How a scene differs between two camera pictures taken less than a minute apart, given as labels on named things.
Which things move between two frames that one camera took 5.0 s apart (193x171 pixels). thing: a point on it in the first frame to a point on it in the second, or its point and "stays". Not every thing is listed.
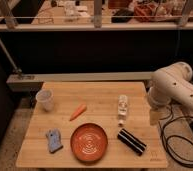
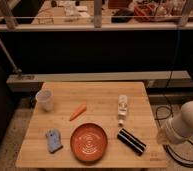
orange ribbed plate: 89,143 stays
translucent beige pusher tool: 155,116 to 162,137
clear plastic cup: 45,99 stays
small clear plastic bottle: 122,110 stays
